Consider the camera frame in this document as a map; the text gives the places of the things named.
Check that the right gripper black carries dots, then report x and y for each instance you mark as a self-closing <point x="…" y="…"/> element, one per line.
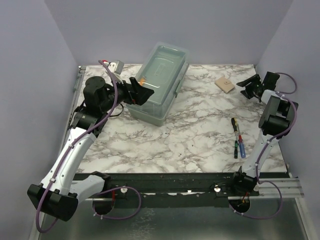
<point x="247" y="92"/>

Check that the black green screwdriver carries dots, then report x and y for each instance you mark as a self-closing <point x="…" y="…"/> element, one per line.
<point x="235" y="153"/>

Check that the translucent green plastic toolbox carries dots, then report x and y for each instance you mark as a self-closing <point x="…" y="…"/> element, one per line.
<point x="164" y="71"/>

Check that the aluminium extrusion rail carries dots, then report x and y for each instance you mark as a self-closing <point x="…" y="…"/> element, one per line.
<point x="290" y="188"/>

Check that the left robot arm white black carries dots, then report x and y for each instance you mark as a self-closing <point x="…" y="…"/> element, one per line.
<point x="55" y="195"/>

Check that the orange tool inside toolbox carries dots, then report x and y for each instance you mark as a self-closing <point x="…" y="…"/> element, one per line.
<point x="141" y="82"/>

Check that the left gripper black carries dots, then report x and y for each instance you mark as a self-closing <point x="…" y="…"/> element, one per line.
<point x="142" y="94"/>

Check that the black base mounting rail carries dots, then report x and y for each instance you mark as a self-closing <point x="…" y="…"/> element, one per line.
<point x="174" y="190"/>

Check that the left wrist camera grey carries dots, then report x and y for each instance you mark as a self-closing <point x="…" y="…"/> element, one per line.
<point x="116" y="67"/>

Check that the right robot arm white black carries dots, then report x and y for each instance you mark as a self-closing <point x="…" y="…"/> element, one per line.
<point x="276" y="121"/>

